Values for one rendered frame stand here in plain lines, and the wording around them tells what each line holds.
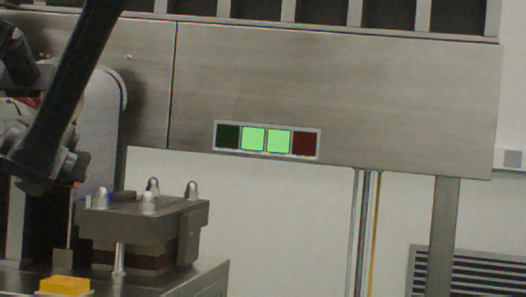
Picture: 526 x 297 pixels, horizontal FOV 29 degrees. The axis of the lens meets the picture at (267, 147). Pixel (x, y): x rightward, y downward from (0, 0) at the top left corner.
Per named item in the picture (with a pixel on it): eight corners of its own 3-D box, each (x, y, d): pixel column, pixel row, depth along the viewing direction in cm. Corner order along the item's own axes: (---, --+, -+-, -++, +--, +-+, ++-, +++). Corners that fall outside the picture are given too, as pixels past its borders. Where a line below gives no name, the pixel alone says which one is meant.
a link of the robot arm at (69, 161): (78, 155, 153) (10, 124, 151) (62, 189, 153) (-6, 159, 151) (87, 130, 195) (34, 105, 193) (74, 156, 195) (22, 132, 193)
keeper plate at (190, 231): (176, 264, 220) (180, 213, 219) (190, 258, 230) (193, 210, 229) (187, 266, 219) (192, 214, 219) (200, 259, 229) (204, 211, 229)
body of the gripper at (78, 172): (85, 185, 204) (73, 168, 198) (37, 179, 206) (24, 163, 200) (93, 156, 207) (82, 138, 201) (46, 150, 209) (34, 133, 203)
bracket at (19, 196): (-6, 265, 207) (6, 114, 206) (9, 261, 213) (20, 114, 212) (18, 269, 206) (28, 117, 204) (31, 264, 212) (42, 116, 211)
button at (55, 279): (38, 293, 184) (39, 279, 184) (54, 287, 191) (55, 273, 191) (75, 298, 183) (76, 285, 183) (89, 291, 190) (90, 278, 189)
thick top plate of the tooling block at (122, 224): (78, 238, 207) (80, 208, 206) (143, 218, 246) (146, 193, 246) (154, 246, 203) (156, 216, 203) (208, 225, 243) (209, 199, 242)
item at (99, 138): (69, 211, 212) (76, 121, 211) (110, 202, 235) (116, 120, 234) (70, 211, 212) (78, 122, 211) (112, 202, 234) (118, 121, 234)
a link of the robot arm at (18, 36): (7, 51, 189) (27, 30, 191) (-20, 39, 192) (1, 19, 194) (20, 75, 194) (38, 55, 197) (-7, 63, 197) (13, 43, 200)
